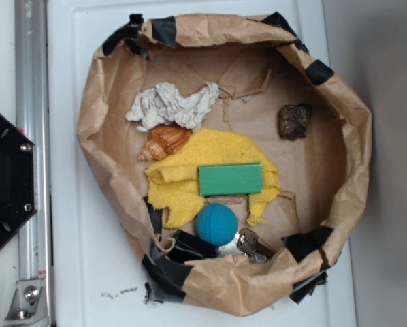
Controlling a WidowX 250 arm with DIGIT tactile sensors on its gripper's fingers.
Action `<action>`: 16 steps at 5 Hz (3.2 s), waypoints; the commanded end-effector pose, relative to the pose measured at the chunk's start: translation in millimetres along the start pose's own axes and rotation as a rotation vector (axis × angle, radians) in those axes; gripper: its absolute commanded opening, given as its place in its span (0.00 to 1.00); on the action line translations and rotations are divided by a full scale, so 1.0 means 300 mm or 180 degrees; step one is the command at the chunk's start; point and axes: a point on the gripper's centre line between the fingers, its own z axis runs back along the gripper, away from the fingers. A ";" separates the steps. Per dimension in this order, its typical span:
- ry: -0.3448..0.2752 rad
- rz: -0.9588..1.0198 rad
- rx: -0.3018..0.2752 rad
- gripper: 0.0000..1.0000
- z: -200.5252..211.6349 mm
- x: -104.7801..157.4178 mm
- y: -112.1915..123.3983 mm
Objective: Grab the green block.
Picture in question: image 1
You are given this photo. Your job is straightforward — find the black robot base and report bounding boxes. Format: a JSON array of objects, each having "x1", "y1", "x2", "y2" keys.
[{"x1": 0, "y1": 114, "x2": 37, "y2": 250}]

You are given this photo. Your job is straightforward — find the green rectangular block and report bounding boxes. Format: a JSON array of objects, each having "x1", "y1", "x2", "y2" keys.
[{"x1": 198, "y1": 163, "x2": 263, "y2": 196}]

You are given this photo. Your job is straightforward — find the brown paper bag bin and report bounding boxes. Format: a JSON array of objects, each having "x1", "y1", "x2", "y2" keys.
[{"x1": 78, "y1": 13, "x2": 372, "y2": 316}]

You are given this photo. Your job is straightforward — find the yellow terry cloth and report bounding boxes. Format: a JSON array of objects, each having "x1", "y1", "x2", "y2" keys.
[{"x1": 145, "y1": 127, "x2": 280, "y2": 229}]

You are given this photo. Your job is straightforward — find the orange spiral seashell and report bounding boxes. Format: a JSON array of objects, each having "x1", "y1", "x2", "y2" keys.
[{"x1": 137, "y1": 125, "x2": 193, "y2": 161}]

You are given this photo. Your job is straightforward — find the blue dimpled ball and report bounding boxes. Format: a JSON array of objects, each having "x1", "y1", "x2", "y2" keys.
[{"x1": 195, "y1": 203, "x2": 238, "y2": 247}]

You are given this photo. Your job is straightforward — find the crumpled white paper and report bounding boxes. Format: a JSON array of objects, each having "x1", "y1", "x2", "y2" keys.
[{"x1": 125, "y1": 82, "x2": 220, "y2": 132}]

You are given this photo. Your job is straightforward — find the silver keys with black heads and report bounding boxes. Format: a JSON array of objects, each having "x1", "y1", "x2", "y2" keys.
[{"x1": 237, "y1": 228, "x2": 276, "y2": 264}]

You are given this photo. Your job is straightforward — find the dark brown rock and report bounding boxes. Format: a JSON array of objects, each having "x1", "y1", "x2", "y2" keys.
[{"x1": 278, "y1": 103, "x2": 312, "y2": 141}]

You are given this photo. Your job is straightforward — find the aluminium extrusion rail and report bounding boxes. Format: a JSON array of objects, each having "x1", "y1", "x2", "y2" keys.
[{"x1": 14, "y1": 1, "x2": 56, "y2": 326}]

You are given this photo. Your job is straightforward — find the metal corner bracket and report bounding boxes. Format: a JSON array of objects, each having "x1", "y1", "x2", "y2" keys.
[{"x1": 3, "y1": 279, "x2": 50, "y2": 326}]

